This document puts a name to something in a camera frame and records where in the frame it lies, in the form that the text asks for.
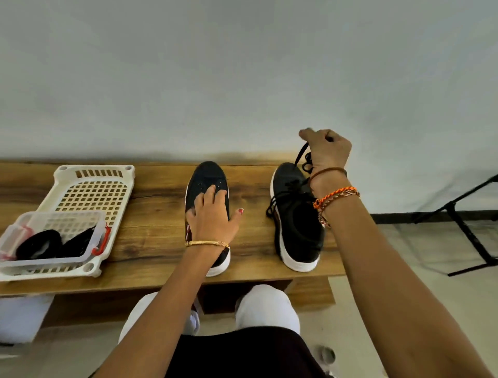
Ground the person's right hand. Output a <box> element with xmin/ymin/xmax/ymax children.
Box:
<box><xmin>299</xmin><ymin>128</ymin><xmax>353</xmax><ymax>179</ymax></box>

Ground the person's left hand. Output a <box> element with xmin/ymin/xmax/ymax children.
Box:
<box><xmin>185</xmin><ymin>184</ymin><xmax>245</xmax><ymax>247</ymax></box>

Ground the black sneaker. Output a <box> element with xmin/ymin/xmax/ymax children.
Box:
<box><xmin>268</xmin><ymin>162</ymin><xmax>326</xmax><ymax>274</ymax></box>
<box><xmin>184</xmin><ymin>160</ymin><xmax>233</xmax><ymax>278</ymax></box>

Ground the person's right forearm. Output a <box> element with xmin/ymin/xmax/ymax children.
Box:
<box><xmin>311</xmin><ymin>170</ymin><xmax>496</xmax><ymax>378</ymax></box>

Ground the person's left forearm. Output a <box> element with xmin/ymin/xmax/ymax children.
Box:
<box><xmin>92</xmin><ymin>243</ymin><xmax>232</xmax><ymax>378</ymax></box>

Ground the person's black shirt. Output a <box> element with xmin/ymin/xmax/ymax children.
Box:
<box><xmin>164</xmin><ymin>326</ymin><xmax>328</xmax><ymax>378</ymax></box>

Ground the white plastic lattice basket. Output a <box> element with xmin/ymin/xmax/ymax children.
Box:
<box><xmin>0</xmin><ymin>164</ymin><xmax>136</xmax><ymax>283</ymax></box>

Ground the black rolled band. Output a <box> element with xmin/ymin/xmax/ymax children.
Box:
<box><xmin>15</xmin><ymin>229</ymin><xmax>65</xmax><ymax>262</ymax></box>
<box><xmin>61</xmin><ymin>225</ymin><xmax>99</xmax><ymax>260</ymax></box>

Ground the black tripod stand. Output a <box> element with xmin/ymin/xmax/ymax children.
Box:
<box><xmin>411</xmin><ymin>172</ymin><xmax>498</xmax><ymax>278</ymax></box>

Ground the white box under table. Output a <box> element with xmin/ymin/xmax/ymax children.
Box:
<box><xmin>0</xmin><ymin>293</ymin><xmax>56</xmax><ymax>346</ymax></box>

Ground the gold bracelet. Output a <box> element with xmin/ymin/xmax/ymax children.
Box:
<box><xmin>184</xmin><ymin>238</ymin><xmax>232</xmax><ymax>251</ymax></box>

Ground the orange braided bracelet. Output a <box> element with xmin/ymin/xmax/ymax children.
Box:
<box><xmin>312</xmin><ymin>184</ymin><xmax>362</xmax><ymax>229</ymax></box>

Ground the clear container with red handles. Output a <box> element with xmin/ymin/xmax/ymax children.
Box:
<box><xmin>0</xmin><ymin>209</ymin><xmax>110</xmax><ymax>266</ymax></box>

